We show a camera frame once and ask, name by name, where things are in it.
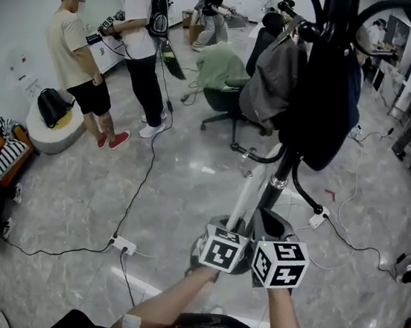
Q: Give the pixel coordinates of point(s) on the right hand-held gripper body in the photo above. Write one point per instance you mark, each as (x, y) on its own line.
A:
(279, 265)

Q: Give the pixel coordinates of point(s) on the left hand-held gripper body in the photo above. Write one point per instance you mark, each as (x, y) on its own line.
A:
(220, 253)

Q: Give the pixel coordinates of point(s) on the black coat stand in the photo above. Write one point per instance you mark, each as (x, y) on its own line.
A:
(274, 195)

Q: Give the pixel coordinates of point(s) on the person's right forearm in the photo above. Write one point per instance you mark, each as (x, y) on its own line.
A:
(285, 327)

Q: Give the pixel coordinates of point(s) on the person's left forearm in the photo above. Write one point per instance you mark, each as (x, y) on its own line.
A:
(173, 297)

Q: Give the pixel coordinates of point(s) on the white power strip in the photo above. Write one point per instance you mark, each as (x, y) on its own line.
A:
(122, 245)
(318, 219)

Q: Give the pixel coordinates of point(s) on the black office chair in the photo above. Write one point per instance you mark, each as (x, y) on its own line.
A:
(223, 100)

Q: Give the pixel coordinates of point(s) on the black hanging garment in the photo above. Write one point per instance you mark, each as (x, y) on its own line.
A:
(321, 111)

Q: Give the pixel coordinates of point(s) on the grey jacket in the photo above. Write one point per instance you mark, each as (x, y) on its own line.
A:
(273, 78)

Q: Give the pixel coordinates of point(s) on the green cloth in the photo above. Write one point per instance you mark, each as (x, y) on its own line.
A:
(218, 65)

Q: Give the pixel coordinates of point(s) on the black flat case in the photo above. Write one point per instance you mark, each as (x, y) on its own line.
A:
(174, 61)

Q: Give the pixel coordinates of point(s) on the white round stool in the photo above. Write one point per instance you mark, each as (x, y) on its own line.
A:
(53, 139)

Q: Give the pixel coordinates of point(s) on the black high-backed chair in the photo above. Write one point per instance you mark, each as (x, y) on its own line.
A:
(260, 43)

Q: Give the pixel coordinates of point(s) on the cardboard box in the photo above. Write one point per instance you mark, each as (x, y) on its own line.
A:
(193, 26)

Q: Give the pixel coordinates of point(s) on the white cabinet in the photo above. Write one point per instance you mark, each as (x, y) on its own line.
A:
(107, 54)

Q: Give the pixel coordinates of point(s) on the black white striped cloth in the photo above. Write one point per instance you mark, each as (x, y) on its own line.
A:
(5, 159)

